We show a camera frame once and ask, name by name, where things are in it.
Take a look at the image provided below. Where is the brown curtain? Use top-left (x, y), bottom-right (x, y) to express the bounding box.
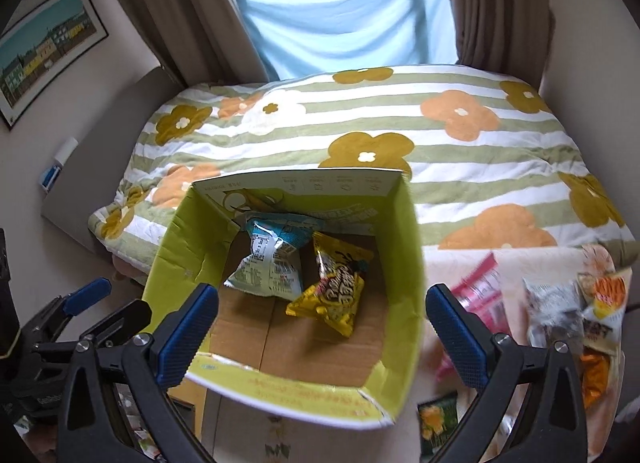
top-left (450, 0), bottom-right (553, 87)
top-left (118, 0), bottom-right (268, 86)

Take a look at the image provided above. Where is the white blue bottle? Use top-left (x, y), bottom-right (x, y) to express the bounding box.
top-left (39, 137), bottom-right (78, 194)

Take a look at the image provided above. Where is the yellow snack bag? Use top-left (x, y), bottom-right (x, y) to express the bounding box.
top-left (285, 232), bottom-right (374, 339)

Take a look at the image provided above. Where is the orange cream snack bag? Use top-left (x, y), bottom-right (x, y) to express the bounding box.
top-left (580, 347), bottom-right (611, 410)

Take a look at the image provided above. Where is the left brown curtain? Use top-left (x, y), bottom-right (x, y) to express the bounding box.
top-left (118, 0), bottom-right (268, 86)

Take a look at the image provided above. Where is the pink snack bag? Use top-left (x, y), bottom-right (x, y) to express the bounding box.
top-left (434, 251), bottom-right (511, 384)

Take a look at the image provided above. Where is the blue white snack bag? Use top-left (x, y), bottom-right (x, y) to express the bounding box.
top-left (224, 212), bottom-right (324, 301)

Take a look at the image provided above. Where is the cheese ring snack bag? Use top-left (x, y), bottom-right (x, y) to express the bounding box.
top-left (577, 268), bottom-right (632, 356)

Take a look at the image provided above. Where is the right brown curtain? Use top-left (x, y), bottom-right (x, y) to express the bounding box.
top-left (450, 0), bottom-right (553, 87)

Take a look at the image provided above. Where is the grey silver snack bag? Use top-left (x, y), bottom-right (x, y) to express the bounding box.
top-left (523, 279), bottom-right (585, 355)

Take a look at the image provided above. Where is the light blue sheet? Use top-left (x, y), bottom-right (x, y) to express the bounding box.
top-left (236, 0), bottom-right (458, 81)

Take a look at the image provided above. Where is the dark green biscuit packet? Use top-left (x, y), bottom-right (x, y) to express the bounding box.
top-left (416, 391), bottom-right (458, 462)

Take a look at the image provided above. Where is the framed city picture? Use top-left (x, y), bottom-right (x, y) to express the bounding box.
top-left (1, 0), bottom-right (108, 128)

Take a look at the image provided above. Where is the floral cream tablecloth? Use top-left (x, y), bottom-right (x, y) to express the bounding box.
top-left (204, 245), bottom-right (614, 462)

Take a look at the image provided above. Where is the grey headboard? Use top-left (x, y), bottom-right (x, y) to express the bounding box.
top-left (41, 67), bottom-right (180, 259)

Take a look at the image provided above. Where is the green cardboard box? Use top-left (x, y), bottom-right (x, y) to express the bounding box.
top-left (143, 168), bottom-right (425, 431)

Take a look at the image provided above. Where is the floral striped quilt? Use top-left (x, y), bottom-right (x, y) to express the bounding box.
top-left (88, 66), bottom-right (639, 271)

